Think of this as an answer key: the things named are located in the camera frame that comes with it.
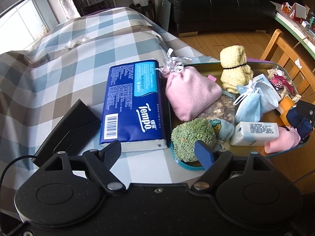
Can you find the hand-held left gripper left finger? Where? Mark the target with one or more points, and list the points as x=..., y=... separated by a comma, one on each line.
x=112, y=152

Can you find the green edged counter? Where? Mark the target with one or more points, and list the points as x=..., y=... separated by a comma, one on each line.
x=295, y=32

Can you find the black box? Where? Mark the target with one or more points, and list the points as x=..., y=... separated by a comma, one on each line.
x=73, y=120

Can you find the gold tin tray teal rim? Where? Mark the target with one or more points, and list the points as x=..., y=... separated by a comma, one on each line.
x=273, y=116

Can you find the leopard print hair bow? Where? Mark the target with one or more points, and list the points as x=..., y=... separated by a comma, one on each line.
x=279, y=83

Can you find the yellow towel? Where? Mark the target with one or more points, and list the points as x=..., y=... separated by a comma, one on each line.
x=233, y=76

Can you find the leaning glass pane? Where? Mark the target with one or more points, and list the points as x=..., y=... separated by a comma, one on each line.
x=164, y=12

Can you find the lace ribbon hair clip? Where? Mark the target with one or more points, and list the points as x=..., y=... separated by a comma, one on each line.
x=273, y=71

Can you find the green knitted scrunchie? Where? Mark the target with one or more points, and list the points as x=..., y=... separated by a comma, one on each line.
x=189, y=135

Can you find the dark round plant stand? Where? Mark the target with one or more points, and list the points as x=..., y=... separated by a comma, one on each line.
x=142, y=11

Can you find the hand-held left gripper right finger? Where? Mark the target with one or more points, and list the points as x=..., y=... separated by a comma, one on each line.
x=204, y=153

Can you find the wooden chair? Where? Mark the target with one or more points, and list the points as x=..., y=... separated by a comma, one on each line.
x=278, y=46

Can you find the white box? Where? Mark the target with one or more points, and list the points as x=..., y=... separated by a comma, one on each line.
x=300, y=11

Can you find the dried reed bundle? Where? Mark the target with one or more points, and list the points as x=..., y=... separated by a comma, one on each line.
x=45, y=29

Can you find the blue face mask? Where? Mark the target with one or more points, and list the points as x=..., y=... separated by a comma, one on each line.
x=248, y=108

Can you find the orange navy printed cloth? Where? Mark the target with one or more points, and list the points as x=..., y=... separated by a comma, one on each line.
x=285, y=107

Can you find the blue tissue pack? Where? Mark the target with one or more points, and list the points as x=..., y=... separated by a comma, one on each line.
x=128, y=98

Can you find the pink cloth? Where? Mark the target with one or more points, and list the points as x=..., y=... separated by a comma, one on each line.
x=283, y=137

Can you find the checkered tablecloth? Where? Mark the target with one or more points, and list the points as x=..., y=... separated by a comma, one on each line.
x=73, y=54

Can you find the black leather sofa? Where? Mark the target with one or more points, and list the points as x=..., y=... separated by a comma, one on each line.
x=216, y=7

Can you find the brown floral pouch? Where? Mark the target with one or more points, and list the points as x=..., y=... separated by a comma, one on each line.
x=216, y=108

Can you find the window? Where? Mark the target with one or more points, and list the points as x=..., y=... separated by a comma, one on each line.
x=19, y=17

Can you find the white tissue packet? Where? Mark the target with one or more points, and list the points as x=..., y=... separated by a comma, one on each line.
x=260, y=79
x=256, y=134

